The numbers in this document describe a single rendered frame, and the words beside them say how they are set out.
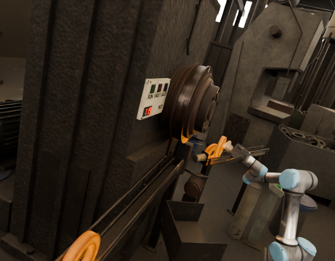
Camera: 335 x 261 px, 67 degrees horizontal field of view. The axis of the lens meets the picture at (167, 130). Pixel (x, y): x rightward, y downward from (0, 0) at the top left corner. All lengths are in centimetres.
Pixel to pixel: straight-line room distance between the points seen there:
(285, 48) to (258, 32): 47
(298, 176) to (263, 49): 282
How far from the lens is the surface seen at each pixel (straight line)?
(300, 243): 177
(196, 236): 130
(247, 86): 415
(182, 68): 144
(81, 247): 86
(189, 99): 128
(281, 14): 420
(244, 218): 235
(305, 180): 162
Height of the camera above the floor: 139
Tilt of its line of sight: 18 degrees down
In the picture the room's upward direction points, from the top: 16 degrees clockwise
